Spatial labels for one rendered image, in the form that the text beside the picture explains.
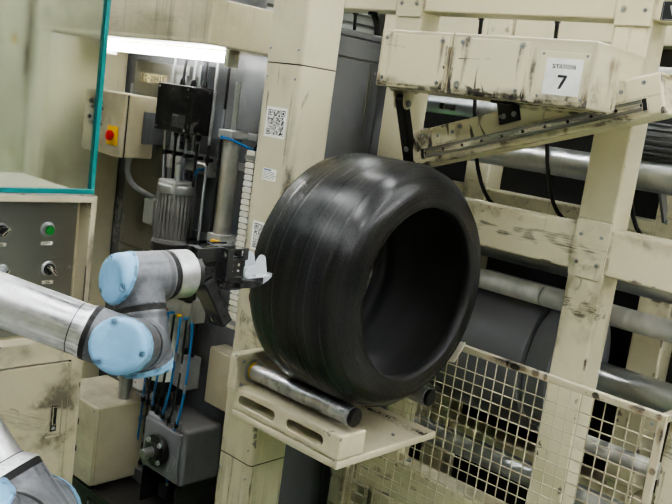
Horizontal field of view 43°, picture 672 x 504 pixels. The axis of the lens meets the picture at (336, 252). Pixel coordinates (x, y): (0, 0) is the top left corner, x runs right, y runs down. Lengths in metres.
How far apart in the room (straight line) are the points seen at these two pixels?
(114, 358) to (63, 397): 0.97
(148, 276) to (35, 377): 0.82
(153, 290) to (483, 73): 0.98
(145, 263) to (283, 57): 0.81
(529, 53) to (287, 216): 0.66
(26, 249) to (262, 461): 0.81
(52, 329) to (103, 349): 0.09
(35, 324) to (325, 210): 0.69
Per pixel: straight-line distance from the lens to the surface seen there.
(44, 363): 2.29
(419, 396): 2.14
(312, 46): 2.13
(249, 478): 2.33
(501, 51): 2.07
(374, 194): 1.81
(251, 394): 2.11
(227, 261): 1.63
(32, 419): 2.31
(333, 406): 1.95
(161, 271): 1.53
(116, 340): 1.37
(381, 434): 2.13
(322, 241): 1.78
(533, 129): 2.15
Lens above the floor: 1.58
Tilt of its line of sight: 10 degrees down
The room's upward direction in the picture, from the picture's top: 8 degrees clockwise
